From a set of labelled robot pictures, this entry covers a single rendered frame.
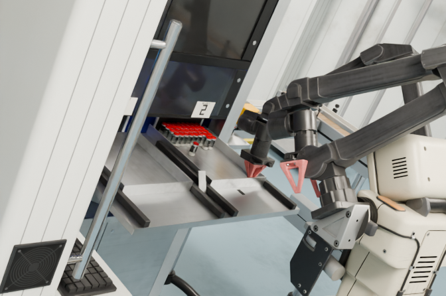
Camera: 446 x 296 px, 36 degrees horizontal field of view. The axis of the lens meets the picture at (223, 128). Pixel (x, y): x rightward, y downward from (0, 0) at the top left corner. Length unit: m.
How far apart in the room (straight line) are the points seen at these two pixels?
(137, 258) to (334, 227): 1.14
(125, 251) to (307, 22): 3.64
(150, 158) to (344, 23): 3.89
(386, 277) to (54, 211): 0.80
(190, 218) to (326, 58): 4.11
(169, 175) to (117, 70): 0.90
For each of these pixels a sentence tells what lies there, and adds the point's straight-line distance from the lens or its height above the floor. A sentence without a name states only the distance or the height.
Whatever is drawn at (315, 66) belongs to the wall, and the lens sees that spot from 5.97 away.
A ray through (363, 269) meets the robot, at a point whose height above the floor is 1.04.
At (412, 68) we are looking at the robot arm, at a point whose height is 1.53.
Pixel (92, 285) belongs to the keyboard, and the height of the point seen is 0.83.
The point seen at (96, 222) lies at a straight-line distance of 1.46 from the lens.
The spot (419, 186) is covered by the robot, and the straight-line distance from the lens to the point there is 1.64.
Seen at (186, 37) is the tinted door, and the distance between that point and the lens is 2.12.
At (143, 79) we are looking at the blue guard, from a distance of 2.08.
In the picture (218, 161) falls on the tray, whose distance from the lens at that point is 2.34.
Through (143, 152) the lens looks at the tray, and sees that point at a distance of 2.18.
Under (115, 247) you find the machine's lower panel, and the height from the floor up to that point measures 0.46.
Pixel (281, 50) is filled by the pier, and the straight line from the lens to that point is 5.89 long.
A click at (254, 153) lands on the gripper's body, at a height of 0.99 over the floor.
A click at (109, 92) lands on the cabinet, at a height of 1.33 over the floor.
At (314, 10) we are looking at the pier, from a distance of 5.79.
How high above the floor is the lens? 1.78
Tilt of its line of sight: 20 degrees down
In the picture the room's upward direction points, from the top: 24 degrees clockwise
